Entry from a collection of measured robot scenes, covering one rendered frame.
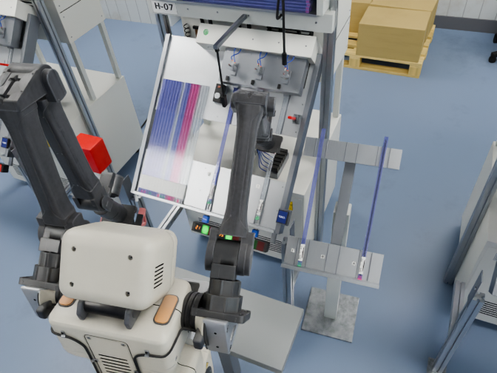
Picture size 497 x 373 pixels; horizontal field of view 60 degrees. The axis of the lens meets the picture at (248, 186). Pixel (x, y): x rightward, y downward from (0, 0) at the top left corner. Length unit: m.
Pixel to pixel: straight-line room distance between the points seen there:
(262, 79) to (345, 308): 1.25
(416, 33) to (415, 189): 1.40
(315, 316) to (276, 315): 0.69
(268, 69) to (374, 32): 2.24
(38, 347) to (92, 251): 1.69
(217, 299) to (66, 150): 0.50
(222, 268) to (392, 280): 1.63
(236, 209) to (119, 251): 0.27
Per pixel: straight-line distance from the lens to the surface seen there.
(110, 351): 1.03
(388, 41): 3.88
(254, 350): 1.58
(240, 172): 0.97
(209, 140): 2.29
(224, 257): 0.96
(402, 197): 2.87
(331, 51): 1.72
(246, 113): 0.99
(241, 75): 1.75
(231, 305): 0.95
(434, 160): 3.18
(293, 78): 1.68
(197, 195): 1.81
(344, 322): 2.29
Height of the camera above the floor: 2.04
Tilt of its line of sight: 45 degrees down
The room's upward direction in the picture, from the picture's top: 7 degrees counter-clockwise
